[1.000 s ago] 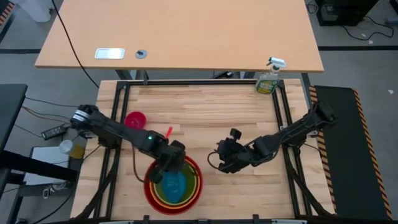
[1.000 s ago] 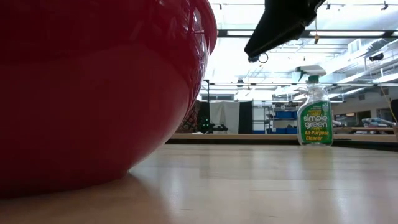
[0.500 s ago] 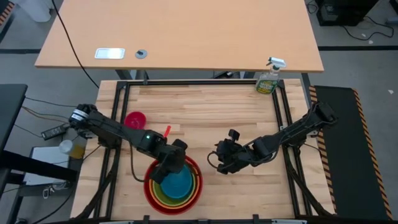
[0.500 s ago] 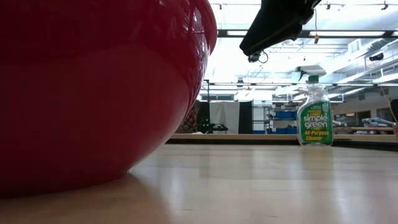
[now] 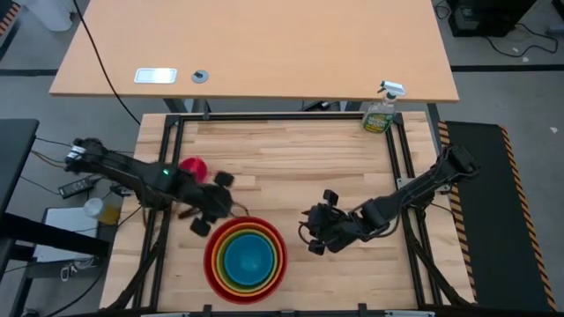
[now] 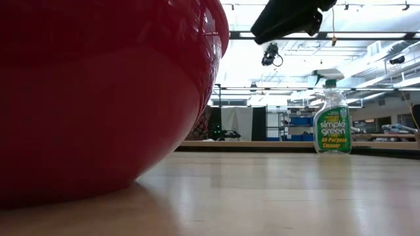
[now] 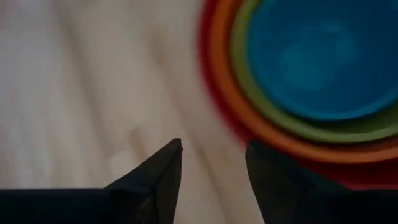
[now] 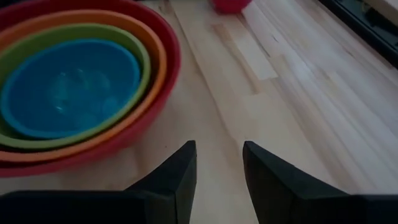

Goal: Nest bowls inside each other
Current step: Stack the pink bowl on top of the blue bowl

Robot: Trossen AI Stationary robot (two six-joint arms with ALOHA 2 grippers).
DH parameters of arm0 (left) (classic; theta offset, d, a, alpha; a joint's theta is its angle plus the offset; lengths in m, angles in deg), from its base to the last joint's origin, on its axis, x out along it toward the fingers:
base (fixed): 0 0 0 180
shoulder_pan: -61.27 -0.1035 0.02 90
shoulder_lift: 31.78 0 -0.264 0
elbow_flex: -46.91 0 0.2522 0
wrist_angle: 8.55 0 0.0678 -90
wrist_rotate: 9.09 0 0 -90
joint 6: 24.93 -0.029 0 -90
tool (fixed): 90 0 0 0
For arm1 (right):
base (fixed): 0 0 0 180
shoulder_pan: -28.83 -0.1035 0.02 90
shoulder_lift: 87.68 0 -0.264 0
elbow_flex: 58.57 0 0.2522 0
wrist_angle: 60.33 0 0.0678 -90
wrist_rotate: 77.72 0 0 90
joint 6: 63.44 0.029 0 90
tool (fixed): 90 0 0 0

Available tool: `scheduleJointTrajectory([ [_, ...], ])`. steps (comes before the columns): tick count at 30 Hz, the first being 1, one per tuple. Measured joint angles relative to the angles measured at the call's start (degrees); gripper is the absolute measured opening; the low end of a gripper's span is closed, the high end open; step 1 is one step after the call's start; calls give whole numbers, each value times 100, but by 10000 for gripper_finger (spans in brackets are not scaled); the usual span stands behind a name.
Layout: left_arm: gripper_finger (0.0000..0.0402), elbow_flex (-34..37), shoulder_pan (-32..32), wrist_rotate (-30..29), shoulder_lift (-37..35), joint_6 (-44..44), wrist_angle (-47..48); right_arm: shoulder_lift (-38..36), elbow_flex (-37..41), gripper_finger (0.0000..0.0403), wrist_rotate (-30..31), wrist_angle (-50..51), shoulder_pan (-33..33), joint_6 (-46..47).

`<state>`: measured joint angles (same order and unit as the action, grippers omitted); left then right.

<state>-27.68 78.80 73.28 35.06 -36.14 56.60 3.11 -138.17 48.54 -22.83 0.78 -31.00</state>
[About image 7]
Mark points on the blue plastic bowl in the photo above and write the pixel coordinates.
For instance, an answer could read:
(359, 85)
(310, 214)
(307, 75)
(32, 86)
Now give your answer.
(311, 62)

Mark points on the green plastic bowl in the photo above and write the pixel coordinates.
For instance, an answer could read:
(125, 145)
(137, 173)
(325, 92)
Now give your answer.
(239, 71)

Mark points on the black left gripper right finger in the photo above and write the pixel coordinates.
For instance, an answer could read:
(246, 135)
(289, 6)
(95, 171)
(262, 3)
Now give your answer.
(286, 196)

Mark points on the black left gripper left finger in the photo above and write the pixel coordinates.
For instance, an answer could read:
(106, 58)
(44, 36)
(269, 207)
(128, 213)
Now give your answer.
(149, 193)

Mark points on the large orange plastic bowl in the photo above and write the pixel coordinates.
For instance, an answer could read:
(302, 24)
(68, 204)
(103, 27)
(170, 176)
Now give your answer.
(222, 77)

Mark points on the large red plastic bowl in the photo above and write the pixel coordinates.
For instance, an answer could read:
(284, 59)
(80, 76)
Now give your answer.
(367, 174)

